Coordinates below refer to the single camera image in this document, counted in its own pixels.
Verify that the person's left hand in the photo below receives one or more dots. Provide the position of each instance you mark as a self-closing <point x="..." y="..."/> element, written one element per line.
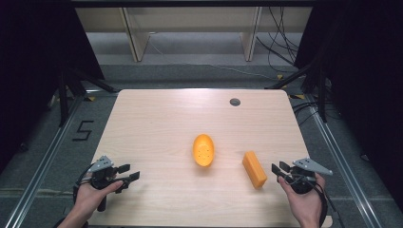
<point x="88" y="198"/>

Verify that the orange soap bar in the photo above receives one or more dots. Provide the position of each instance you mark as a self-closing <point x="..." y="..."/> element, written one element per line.
<point x="254" y="169"/>

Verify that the white shelf unit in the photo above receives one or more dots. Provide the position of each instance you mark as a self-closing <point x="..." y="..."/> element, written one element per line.
<point x="190" y="19"/>

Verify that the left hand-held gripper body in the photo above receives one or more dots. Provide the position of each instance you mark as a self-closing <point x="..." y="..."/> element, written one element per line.
<point x="102" y="177"/>

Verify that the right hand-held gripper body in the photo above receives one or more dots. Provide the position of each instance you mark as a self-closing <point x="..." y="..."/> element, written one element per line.
<point x="306" y="177"/>

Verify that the yellow black floor tape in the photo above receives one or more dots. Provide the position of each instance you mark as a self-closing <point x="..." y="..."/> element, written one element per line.
<point x="280" y="77"/>
<point x="297" y="96"/>

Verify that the person's right hand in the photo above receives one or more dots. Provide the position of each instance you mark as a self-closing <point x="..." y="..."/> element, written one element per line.
<point x="304" y="205"/>

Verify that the orange oval soap dish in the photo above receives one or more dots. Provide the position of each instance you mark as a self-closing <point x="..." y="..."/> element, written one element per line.
<point x="203" y="150"/>

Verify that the black curtain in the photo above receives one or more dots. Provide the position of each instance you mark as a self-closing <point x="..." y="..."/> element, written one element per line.
<point x="364" y="79"/>
<point x="38" y="63"/>

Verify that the black metal stand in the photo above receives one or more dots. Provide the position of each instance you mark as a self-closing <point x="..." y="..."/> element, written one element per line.
<point x="322" y="91"/>
<point x="63" y="98"/>

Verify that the metal floor rail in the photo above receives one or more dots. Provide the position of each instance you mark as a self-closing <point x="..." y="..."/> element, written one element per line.
<point x="345" y="164"/>
<point x="41" y="167"/>

